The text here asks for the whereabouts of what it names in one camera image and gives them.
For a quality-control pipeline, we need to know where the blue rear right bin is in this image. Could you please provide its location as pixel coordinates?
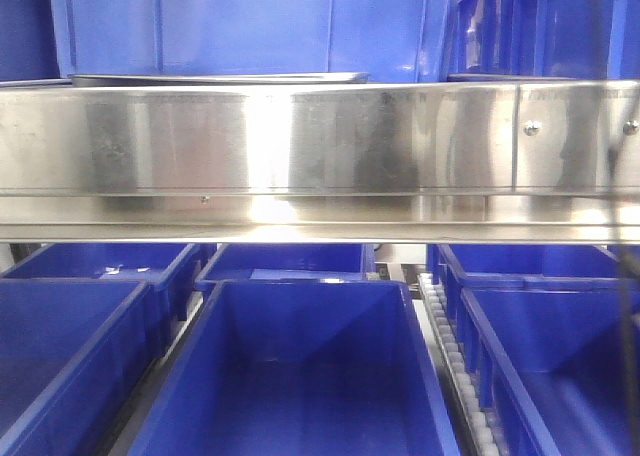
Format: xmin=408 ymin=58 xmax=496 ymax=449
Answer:
xmin=434 ymin=244 xmax=618 ymax=321

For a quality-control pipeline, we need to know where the rail screw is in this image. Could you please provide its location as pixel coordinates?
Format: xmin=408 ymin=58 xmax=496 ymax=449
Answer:
xmin=623 ymin=119 xmax=640 ymax=136
xmin=523 ymin=119 xmax=542 ymax=137

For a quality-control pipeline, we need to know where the large blue upper bin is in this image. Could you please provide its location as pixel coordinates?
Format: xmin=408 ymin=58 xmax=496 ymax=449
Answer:
xmin=51 ymin=0 xmax=452 ymax=83

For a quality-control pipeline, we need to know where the silver steel tray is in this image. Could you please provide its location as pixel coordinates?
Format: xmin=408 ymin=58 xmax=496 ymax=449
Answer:
xmin=70 ymin=72 xmax=369 ymax=87

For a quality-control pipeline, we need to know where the blue rear centre bin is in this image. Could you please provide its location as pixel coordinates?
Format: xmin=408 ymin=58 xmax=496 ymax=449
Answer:
xmin=194 ymin=243 xmax=375 ymax=292

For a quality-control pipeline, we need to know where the blue rear left bin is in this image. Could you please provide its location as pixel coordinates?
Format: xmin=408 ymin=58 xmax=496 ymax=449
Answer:
xmin=1 ymin=243 xmax=201 ymax=321

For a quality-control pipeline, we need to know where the ribbed blue upper crate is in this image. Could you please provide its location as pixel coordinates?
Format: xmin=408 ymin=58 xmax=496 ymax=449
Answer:
xmin=442 ymin=0 xmax=639 ymax=80

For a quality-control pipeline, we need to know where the stainless steel shelf rail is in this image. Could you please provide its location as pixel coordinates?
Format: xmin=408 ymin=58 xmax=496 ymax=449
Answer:
xmin=1 ymin=79 xmax=639 ymax=244

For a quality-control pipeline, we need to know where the black cable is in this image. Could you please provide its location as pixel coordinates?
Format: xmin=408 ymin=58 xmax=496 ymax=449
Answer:
xmin=602 ymin=80 xmax=640 ymax=456

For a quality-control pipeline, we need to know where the roller conveyor track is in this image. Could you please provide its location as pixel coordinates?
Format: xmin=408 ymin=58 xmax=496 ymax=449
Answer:
xmin=414 ymin=272 xmax=508 ymax=455

